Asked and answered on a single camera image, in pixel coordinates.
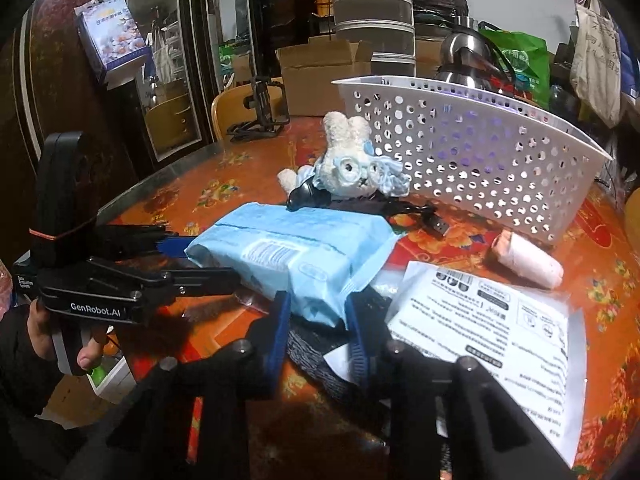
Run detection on blue printed box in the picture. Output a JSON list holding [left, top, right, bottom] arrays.
[[74, 0, 151, 90]]

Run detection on open cardboard box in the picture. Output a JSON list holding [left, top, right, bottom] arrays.
[[276, 36, 373, 117]]

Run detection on black usb cable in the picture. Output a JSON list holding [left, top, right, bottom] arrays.
[[285, 179, 452, 239]]

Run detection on grey plastic drawer tower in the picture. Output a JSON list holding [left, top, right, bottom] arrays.
[[333, 0, 416, 76]]

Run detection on pink rolled cloth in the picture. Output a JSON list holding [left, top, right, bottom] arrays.
[[489, 230, 564, 290]]

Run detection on white printed plastic bag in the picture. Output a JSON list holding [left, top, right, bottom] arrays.
[[323, 260, 587, 468]]

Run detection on beige canvas tote bag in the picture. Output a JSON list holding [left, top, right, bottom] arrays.
[[570, 4, 620, 128]]

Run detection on dark glass cabinet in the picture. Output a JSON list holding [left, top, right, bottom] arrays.
[[12, 0, 246, 177]]

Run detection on purple tissue pack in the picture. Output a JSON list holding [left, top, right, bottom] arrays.
[[425, 93, 522, 174]]

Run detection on stainless steel kettle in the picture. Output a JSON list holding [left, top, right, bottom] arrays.
[[436, 16, 516, 96]]

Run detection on left wooden chair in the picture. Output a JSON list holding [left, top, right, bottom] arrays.
[[210, 78, 288, 141]]

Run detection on green shopping bag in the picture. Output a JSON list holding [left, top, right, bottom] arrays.
[[478, 22, 550, 110]]

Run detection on white perforated plastic basket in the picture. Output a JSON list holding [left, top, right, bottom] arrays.
[[336, 76, 612, 245]]

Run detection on white plush bunny toy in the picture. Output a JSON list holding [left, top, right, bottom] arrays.
[[278, 112, 410, 200]]

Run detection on light blue wipes pack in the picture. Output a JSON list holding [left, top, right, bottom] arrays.
[[184, 203, 401, 327]]

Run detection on person's left hand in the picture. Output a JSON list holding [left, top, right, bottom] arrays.
[[27, 299, 111, 371]]

